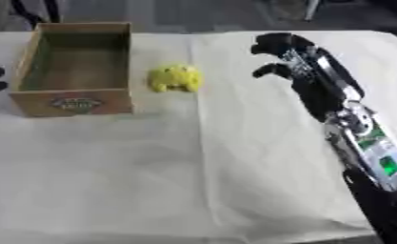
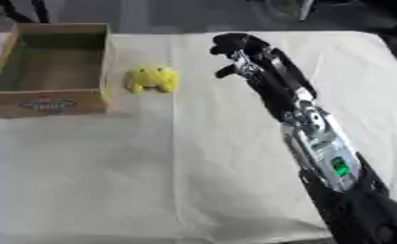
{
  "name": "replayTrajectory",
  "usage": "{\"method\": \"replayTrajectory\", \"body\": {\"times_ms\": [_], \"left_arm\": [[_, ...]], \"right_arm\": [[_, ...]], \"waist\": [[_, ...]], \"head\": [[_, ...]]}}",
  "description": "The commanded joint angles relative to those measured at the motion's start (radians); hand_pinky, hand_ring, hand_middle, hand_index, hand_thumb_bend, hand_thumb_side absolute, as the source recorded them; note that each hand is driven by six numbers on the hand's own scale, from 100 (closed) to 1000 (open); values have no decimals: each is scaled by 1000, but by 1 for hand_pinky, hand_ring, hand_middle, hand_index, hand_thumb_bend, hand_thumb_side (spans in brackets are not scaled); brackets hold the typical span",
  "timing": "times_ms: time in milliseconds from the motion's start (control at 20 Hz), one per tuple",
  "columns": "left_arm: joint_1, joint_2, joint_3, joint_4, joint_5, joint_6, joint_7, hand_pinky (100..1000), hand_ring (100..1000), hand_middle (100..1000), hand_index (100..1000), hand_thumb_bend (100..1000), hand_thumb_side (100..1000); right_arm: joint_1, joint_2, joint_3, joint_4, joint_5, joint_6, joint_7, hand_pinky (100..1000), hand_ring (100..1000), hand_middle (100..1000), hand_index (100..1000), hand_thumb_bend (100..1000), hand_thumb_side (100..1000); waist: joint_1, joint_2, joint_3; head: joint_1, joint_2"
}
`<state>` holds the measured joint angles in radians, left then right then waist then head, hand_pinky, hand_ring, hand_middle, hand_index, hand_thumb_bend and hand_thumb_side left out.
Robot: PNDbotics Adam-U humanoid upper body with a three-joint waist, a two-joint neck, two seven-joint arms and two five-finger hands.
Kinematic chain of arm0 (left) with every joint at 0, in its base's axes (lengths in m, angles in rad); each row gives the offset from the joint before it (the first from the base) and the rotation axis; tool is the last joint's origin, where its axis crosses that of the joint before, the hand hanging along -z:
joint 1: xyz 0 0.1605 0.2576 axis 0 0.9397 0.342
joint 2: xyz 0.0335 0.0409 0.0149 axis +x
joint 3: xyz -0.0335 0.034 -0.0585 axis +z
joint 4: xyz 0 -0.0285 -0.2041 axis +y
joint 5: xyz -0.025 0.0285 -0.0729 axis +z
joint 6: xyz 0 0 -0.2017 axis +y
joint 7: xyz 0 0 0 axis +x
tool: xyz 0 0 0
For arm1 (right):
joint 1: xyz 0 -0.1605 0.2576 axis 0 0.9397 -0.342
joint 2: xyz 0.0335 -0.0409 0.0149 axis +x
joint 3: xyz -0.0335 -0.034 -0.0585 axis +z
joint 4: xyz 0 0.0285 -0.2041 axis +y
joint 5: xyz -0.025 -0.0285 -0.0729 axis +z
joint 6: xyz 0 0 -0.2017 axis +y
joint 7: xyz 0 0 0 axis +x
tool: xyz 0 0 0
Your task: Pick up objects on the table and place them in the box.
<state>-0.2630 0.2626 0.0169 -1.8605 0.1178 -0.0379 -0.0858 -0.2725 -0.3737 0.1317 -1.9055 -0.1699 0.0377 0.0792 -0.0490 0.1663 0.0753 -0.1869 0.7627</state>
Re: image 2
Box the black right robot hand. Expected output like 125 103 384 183
208 31 320 123

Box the tan cardboard box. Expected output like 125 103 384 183
0 22 115 119

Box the yellow soft toy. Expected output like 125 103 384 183
123 65 182 93

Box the black tripod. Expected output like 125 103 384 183
0 0 51 25

